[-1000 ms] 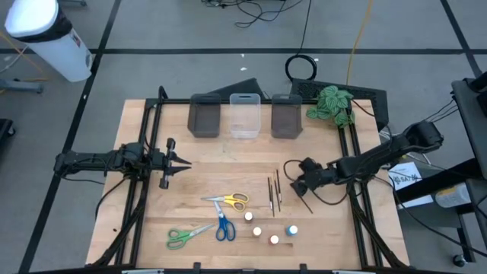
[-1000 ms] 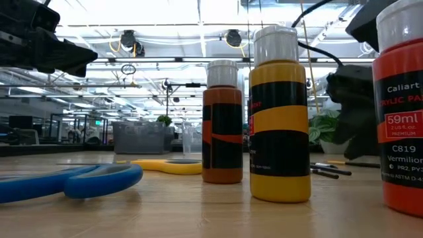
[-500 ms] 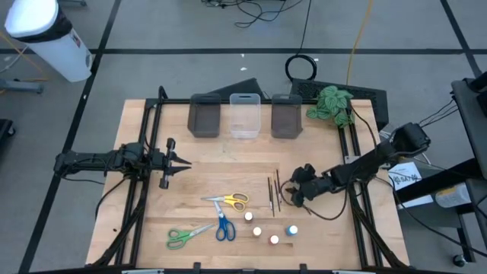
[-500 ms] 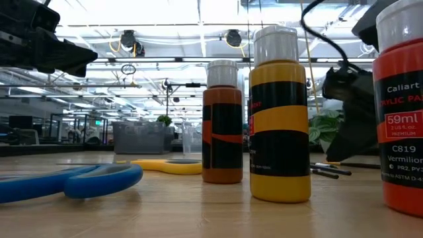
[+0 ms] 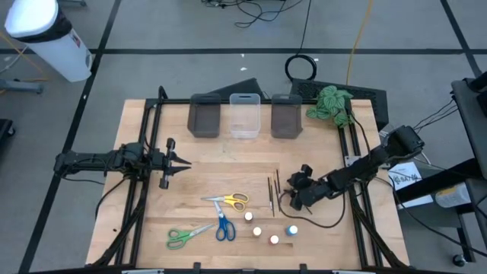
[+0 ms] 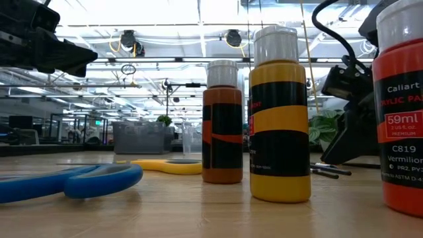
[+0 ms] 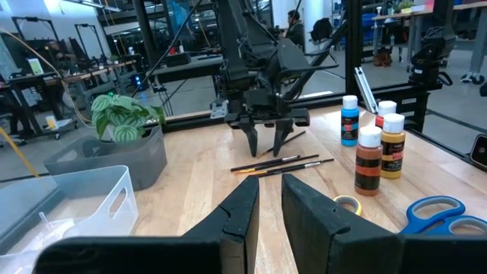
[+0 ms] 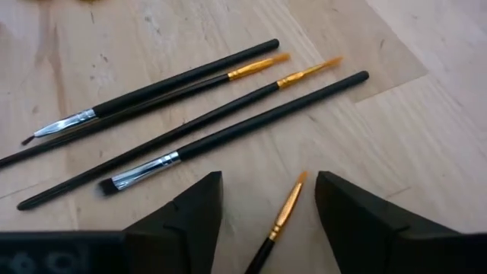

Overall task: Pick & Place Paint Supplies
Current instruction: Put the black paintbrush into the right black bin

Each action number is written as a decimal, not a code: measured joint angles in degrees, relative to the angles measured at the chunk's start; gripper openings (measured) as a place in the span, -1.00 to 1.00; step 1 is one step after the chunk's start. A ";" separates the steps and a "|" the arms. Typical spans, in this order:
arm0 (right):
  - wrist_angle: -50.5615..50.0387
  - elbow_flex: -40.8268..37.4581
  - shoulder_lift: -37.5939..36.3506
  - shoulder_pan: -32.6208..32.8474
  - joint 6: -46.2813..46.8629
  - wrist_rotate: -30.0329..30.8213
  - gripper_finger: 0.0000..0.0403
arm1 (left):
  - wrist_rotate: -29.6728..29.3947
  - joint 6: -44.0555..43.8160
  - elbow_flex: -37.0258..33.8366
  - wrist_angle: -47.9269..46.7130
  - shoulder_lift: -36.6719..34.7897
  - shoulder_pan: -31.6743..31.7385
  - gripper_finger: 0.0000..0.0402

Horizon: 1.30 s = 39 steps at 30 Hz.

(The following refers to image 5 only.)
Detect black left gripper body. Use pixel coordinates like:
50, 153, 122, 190
146, 137, 177, 190

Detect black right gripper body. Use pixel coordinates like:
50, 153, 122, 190
287, 163, 332, 212

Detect yellow handled scissors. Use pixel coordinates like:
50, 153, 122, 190
200, 192, 250, 213

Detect green handled scissors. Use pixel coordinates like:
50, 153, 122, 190
166, 223, 216, 250

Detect blue handled scissors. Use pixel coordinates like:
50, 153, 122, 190
212, 200, 237, 243

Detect grey plastic bin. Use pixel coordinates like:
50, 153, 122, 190
270, 94, 304, 140
186, 93, 222, 139

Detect clear plastic bin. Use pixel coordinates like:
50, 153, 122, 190
228, 93, 262, 140

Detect green potted plant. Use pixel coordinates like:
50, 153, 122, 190
305, 84, 355, 129

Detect white label paper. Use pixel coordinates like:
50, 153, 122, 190
387, 161, 434, 210

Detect black flat panel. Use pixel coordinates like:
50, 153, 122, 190
208, 77, 266, 100

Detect black perforated panel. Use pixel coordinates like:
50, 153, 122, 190
289, 78, 390, 132

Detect translucent plastic container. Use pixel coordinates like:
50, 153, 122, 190
434, 182, 472, 209

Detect black floor object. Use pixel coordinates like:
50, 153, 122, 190
0, 118, 16, 140

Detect grey stand foot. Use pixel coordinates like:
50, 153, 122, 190
0, 78, 43, 95

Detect white trash can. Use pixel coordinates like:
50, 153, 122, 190
4, 0, 94, 83

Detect black equipment cart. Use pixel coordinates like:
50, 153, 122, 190
393, 78, 487, 263

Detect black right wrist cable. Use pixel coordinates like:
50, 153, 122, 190
279, 190, 347, 229

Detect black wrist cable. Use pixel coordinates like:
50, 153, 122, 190
60, 173, 132, 221
279, 190, 347, 229

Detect black aluminium table frame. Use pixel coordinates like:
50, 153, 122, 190
87, 85, 410, 274

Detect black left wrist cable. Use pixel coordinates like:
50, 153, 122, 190
60, 173, 132, 221

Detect coiled black cable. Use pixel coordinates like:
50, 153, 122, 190
284, 0, 318, 81

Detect black cart cables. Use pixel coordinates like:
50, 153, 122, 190
412, 97, 460, 130

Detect yellow cable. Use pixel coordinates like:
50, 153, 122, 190
345, 0, 376, 85
0, 30, 49, 95

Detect tangled black floor cables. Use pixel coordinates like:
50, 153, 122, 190
200, 0, 305, 30

